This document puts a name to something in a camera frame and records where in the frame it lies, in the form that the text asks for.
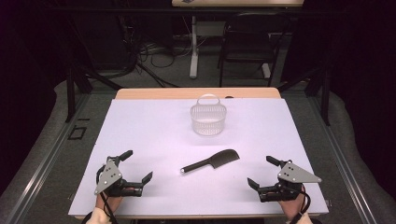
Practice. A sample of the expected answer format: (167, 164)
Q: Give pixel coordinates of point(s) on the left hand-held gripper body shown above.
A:
(109, 177)

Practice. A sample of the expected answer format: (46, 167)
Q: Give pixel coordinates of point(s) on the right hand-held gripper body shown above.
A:
(294, 175)

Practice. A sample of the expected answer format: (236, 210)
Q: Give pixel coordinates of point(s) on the black cleaver knife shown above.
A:
(224, 157)

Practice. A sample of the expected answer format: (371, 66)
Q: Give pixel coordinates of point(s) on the white plastic basket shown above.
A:
(208, 119)

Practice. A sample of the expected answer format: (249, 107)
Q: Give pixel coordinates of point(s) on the person's left hand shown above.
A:
(107, 202)

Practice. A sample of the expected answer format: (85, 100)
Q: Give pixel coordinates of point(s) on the person's right hand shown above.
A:
(291, 207)

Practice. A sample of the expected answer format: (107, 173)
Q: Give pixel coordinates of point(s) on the wooden table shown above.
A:
(174, 92)

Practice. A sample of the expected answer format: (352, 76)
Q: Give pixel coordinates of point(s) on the black metal stand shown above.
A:
(326, 93)
(71, 93)

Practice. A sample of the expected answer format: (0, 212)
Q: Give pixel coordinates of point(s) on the desk with white legs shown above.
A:
(194, 62)

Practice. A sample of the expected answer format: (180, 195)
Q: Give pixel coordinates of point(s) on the black chair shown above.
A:
(249, 43)

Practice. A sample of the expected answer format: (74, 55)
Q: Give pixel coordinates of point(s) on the metal floor rail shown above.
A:
(345, 168)
(46, 158)

